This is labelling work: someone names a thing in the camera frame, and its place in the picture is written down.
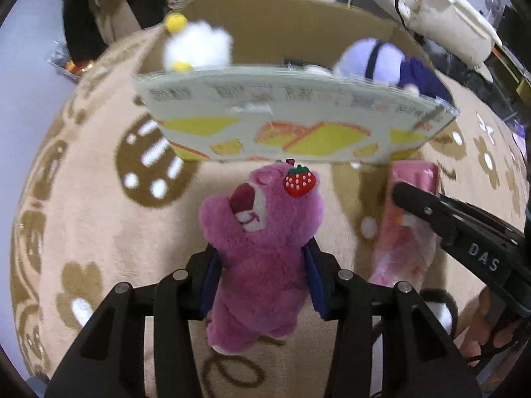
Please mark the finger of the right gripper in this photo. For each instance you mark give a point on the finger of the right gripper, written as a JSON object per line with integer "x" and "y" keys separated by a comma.
{"x": 438, "y": 212}

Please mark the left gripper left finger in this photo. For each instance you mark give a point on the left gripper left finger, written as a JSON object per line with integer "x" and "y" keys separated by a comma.
{"x": 107, "y": 357}

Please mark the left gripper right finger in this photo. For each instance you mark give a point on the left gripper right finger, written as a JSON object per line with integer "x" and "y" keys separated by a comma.
{"x": 419, "y": 357}

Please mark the pink tissue pack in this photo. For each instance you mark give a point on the pink tissue pack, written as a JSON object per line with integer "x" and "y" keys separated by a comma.
{"x": 406, "y": 245}

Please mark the purple-haired doll plush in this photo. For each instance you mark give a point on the purple-haired doll plush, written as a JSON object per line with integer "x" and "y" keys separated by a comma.
{"x": 383, "y": 63}

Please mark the pink bear plush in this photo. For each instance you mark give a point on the pink bear plush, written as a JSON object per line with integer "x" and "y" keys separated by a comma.
{"x": 259, "y": 232}

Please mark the person's right hand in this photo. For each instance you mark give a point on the person's right hand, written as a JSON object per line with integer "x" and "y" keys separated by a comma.
{"x": 479, "y": 332}

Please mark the black white plush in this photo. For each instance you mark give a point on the black white plush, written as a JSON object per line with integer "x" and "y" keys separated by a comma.
{"x": 444, "y": 308}

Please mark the beige patterned blanket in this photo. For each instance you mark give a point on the beige patterned blanket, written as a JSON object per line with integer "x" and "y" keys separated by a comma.
{"x": 107, "y": 200}

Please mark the open cardboard box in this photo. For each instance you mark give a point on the open cardboard box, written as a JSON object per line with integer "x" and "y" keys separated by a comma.
{"x": 279, "y": 98}

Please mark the cream puffer coat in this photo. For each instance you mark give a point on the cream puffer coat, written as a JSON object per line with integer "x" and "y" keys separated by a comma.
{"x": 453, "y": 24}

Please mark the snack bag on floor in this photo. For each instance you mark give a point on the snack bag on floor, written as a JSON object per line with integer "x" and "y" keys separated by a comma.
{"x": 60, "y": 58}

